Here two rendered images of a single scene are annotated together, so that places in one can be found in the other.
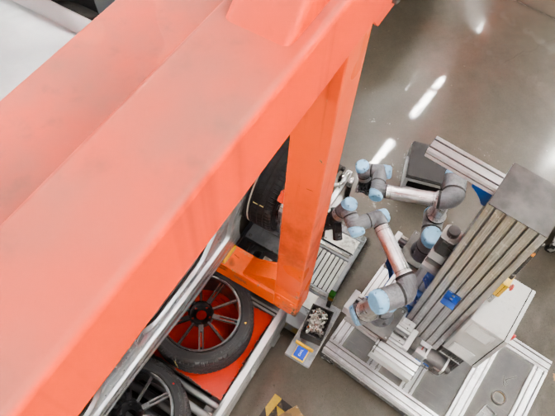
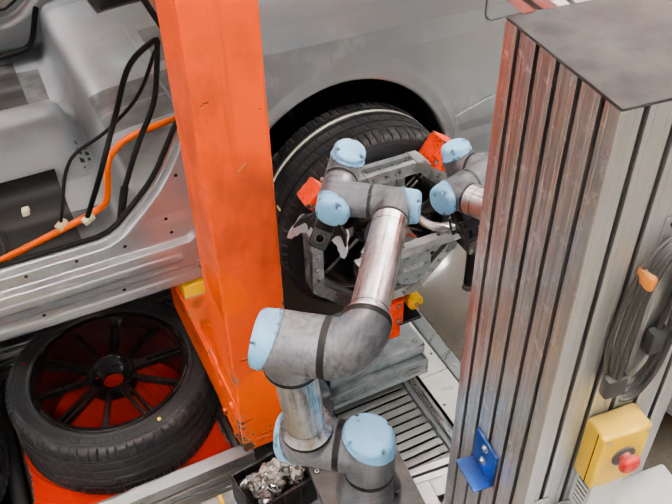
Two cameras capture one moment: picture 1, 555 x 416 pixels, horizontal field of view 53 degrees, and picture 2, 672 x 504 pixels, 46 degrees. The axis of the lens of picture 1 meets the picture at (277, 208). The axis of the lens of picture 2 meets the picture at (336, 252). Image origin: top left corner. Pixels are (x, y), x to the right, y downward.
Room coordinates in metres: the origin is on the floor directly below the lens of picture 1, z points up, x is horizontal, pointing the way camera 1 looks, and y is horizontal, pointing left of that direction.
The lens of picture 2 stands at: (0.27, -1.22, 2.48)
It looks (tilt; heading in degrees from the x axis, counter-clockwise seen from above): 41 degrees down; 38
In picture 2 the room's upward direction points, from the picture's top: 1 degrees counter-clockwise
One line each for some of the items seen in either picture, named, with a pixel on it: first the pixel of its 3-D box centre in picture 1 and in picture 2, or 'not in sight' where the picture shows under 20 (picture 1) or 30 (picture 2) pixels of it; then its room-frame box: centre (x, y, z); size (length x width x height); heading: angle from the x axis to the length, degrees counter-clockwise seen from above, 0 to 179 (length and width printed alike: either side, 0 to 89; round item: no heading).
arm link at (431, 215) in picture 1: (443, 202); not in sight; (1.68, -0.92, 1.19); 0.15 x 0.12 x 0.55; 168
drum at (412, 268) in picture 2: not in sight; (396, 248); (1.87, -0.22, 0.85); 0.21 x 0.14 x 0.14; 63
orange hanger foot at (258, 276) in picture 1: (244, 262); (215, 310); (1.44, 0.17, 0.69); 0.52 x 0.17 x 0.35; 63
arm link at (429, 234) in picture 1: (429, 238); not in sight; (1.56, -0.90, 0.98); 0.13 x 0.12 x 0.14; 168
